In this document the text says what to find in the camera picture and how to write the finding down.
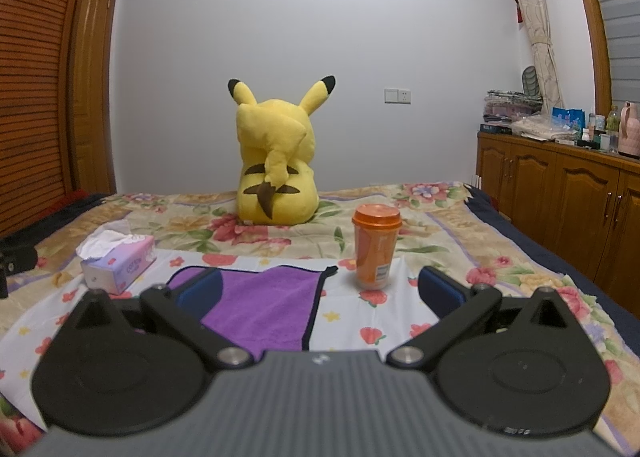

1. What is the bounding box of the green plastic bottle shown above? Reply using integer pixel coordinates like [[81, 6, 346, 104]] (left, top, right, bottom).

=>
[[605, 105, 620, 134]]

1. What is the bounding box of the orange lidded drink cup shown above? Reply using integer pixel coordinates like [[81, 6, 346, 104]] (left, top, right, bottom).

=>
[[352, 204, 402, 290]]

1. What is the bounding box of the white strawberry print cloth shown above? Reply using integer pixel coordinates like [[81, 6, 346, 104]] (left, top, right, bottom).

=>
[[1, 250, 437, 427]]

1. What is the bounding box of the stacked folded clothes pile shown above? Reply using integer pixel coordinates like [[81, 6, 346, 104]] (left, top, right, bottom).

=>
[[480, 90, 542, 136]]

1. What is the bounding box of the floral bed sheet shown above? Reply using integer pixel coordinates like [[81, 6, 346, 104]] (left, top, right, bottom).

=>
[[1, 182, 639, 456]]

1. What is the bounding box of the pink tissue pack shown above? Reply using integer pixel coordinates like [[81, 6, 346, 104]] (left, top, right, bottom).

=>
[[76, 229, 156, 295]]

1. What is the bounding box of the purple microfiber towel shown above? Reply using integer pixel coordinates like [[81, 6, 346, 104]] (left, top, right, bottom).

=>
[[168, 265, 337, 359]]

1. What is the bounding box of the wooden sideboard cabinet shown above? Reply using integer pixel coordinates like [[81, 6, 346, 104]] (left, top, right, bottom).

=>
[[476, 132, 639, 315]]

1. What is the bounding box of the blue white paper bag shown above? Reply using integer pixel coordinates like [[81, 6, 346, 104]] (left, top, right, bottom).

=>
[[551, 107, 586, 133]]

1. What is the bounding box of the black device at left edge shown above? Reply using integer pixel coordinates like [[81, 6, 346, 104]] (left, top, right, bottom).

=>
[[0, 246, 38, 299]]

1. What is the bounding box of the wooden louvered wardrobe door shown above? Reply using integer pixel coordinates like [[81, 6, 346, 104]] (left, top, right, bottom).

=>
[[0, 0, 122, 239]]

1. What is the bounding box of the yellow Pikachu plush toy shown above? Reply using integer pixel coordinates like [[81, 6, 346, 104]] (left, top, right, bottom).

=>
[[228, 75, 335, 226]]

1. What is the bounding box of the pink thermos jug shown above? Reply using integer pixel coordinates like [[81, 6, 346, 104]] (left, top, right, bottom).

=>
[[618, 102, 640, 158]]

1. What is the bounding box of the beige patterned curtain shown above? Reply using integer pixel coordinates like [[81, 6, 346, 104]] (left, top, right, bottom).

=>
[[518, 0, 564, 115]]

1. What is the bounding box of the white wall switch plate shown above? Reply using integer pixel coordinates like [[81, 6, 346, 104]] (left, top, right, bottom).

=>
[[384, 88, 411, 104]]

